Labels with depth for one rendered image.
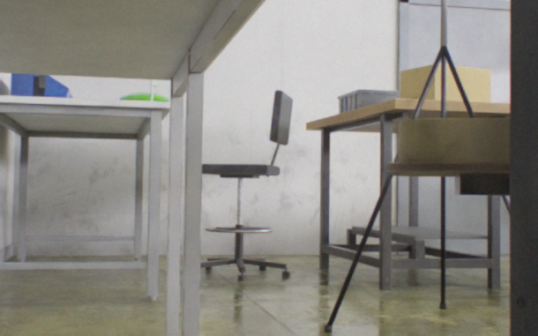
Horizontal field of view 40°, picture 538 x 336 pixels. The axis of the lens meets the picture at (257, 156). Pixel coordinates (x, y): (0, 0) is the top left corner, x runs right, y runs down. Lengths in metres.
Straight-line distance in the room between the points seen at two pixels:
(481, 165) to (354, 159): 5.06
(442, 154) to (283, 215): 4.90
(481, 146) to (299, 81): 4.99
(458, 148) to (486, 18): 5.64
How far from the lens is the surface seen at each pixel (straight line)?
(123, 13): 1.57
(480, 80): 4.30
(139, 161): 5.22
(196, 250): 1.88
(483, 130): 1.00
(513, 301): 0.74
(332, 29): 6.09
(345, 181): 5.99
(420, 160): 1.00
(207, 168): 4.32
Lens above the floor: 0.53
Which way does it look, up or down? 2 degrees up
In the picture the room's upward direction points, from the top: 1 degrees clockwise
